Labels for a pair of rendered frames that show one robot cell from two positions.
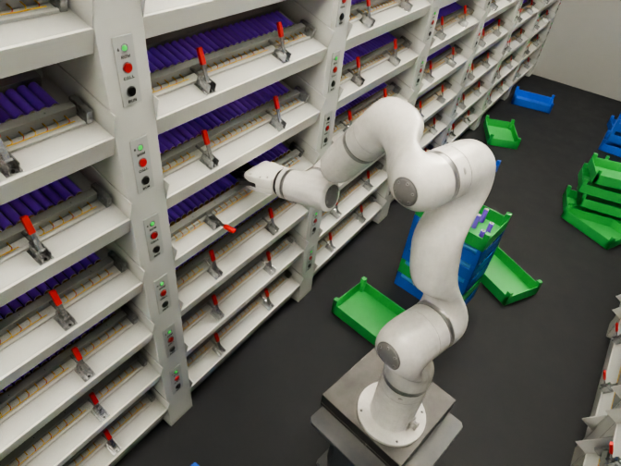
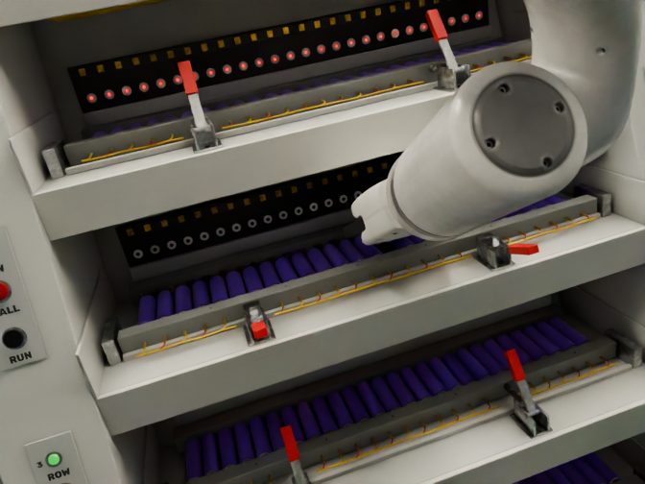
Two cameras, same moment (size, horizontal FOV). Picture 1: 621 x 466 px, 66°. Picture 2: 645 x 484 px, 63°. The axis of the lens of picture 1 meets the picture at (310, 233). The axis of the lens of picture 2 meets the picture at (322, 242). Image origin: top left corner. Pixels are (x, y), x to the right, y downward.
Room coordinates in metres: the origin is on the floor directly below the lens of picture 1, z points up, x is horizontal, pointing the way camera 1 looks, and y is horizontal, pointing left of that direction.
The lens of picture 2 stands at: (0.69, -0.19, 0.82)
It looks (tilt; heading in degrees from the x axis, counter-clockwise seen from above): 6 degrees down; 49
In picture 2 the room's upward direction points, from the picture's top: 15 degrees counter-clockwise
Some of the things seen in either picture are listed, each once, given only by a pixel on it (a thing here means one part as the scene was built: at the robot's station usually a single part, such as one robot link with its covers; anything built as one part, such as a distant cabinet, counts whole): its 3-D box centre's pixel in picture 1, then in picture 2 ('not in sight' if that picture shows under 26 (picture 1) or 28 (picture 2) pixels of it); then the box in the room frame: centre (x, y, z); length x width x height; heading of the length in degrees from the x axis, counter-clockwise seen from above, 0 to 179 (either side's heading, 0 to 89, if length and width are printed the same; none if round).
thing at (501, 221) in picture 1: (462, 214); not in sight; (1.52, -0.58, 0.44); 0.30 x 0.20 x 0.08; 52
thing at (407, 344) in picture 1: (408, 352); not in sight; (0.68, -0.26, 0.63); 0.19 x 0.12 x 0.24; 133
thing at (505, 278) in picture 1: (500, 271); not in sight; (1.65, -0.91, 0.04); 0.30 x 0.20 x 0.08; 30
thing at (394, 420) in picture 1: (398, 395); not in sight; (0.70, -0.28, 0.42); 0.19 x 0.19 x 0.18
